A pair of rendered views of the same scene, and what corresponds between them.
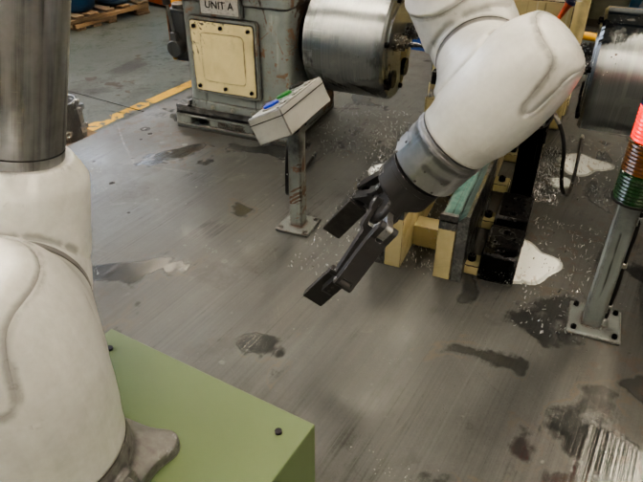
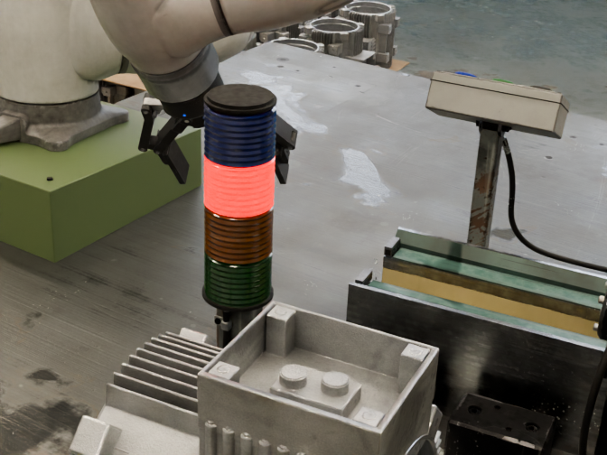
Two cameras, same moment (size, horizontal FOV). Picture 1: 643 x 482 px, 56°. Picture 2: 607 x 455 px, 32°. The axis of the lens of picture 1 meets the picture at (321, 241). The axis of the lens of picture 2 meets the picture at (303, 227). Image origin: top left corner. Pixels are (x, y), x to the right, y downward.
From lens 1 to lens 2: 149 cm
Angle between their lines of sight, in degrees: 76
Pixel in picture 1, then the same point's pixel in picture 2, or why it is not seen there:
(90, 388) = (14, 34)
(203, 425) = (72, 157)
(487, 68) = not seen: outside the picture
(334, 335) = not seen: hidden behind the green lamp
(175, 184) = (561, 191)
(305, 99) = (494, 95)
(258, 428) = (57, 173)
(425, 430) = (88, 321)
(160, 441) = (54, 135)
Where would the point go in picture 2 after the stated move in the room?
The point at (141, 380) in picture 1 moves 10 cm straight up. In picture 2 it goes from (133, 139) to (130, 75)
